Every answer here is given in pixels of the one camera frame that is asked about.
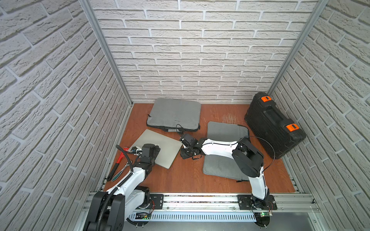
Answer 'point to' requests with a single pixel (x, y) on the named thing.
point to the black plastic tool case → (276, 134)
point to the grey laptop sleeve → (222, 166)
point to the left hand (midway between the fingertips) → (156, 148)
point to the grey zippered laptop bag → (174, 114)
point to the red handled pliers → (114, 168)
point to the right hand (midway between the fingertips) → (184, 153)
